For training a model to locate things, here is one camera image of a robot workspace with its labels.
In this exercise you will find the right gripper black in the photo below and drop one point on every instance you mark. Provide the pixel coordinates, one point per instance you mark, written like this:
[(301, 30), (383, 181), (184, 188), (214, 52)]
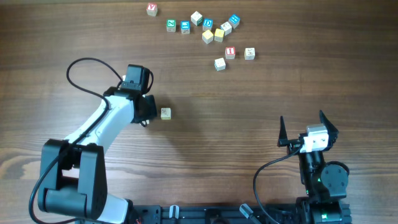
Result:
[(294, 145)]

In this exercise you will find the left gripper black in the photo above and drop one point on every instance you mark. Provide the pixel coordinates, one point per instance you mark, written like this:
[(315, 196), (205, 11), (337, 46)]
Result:
[(152, 110)]

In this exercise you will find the plain wooden picture block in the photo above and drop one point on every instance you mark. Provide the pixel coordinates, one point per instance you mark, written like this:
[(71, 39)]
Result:
[(166, 113)]

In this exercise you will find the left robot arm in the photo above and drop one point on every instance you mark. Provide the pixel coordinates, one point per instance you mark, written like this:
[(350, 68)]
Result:
[(72, 178)]

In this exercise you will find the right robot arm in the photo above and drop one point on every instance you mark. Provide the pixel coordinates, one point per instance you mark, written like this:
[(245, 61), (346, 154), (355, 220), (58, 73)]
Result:
[(325, 182)]

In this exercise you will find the green Z letter block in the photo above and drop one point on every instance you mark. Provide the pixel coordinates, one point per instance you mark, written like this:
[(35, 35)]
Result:
[(171, 25)]

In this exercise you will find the blue letter block left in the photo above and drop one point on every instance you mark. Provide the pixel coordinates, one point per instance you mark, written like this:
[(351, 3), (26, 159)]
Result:
[(185, 27)]

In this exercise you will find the yellow block left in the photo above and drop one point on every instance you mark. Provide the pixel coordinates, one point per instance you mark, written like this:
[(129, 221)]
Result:
[(207, 36)]

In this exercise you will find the yellow block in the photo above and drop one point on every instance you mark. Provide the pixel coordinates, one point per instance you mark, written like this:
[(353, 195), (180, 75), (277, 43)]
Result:
[(219, 35), (207, 36)]

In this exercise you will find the red V letter block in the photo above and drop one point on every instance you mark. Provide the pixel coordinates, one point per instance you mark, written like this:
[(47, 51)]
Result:
[(152, 9)]

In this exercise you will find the red I letter block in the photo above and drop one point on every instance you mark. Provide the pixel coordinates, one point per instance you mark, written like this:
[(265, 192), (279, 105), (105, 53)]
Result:
[(230, 53)]

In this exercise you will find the white green-sided block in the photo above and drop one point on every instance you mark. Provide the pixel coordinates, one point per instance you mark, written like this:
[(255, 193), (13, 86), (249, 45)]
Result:
[(196, 18)]

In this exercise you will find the yellow block right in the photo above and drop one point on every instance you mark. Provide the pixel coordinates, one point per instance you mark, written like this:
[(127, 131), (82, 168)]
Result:
[(219, 35)]

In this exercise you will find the blue D letter block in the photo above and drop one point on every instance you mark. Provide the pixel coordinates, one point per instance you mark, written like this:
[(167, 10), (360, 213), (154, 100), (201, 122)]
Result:
[(207, 24)]

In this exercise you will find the blue block far right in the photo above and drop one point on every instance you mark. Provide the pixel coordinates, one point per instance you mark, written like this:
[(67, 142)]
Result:
[(234, 20)]

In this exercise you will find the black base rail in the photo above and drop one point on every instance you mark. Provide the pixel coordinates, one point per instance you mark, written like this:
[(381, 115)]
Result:
[(281, 213)]

